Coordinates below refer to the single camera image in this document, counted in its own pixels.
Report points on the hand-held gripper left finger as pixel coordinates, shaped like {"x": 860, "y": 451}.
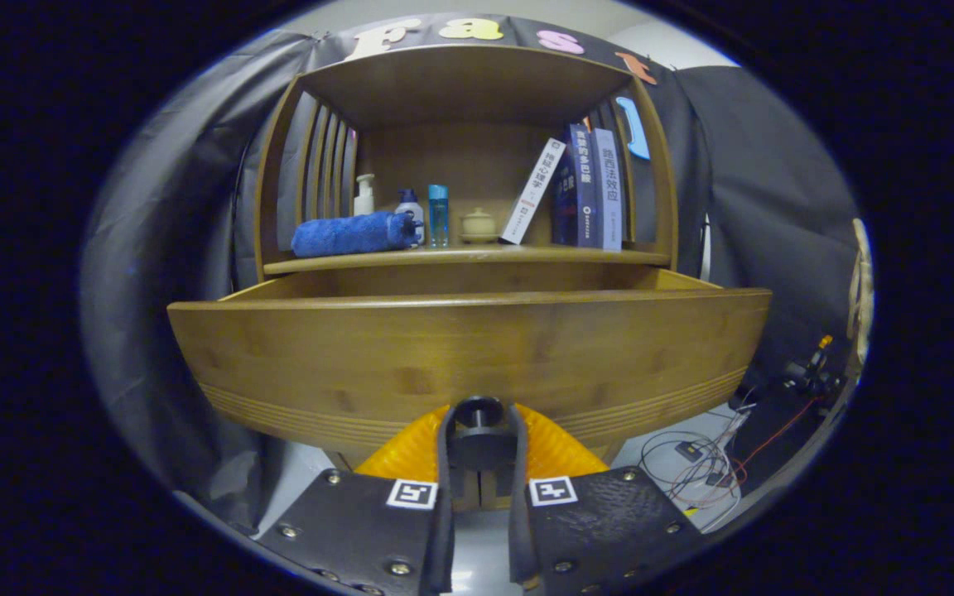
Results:
{"x": 442, "y": 530}

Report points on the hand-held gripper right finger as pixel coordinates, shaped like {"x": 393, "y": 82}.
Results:
{"x": 518, "y": 530}

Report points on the black drawer knob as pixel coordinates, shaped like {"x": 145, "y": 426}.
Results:
{"x": 481, "y": 447}

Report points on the wooden drawer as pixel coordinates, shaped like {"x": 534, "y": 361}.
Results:
{"x": 477, "y": 356}

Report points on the wooden countertop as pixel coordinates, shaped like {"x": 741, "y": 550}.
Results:
{"x": 527, "y": 252}

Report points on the wooden cabinet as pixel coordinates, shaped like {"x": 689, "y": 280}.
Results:
{"x": 460, "y": 165}

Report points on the beige lidded teacup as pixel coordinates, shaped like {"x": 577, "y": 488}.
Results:
{"x": 478, "y": 226}

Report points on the blue rolled towel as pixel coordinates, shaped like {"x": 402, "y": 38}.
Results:
{"x": 344, "y": 234}

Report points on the clear blue bottle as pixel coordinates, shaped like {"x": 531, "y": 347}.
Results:
{"x": 438, "y": 217}

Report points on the white blue-capped lotion bottle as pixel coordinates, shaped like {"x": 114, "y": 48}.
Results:
{"x": 411, "y": 207}

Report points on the black device with orange tip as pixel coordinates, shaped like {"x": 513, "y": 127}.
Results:
{"x": 808, "y": 377}

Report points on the white pump bottle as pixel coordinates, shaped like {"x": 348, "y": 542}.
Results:
{"x": 364, "y": 200}

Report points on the white book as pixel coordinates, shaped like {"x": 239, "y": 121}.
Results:
{"x": 533, "y": 190}

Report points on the dark blue book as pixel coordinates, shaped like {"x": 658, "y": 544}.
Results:
{"x": 583, "y": 190}

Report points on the pale purple book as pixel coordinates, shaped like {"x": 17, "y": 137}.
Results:
{"x": 608, "y": 190}

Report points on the beige bag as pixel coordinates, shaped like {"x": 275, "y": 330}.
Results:
{"x": 860, "y": 290}

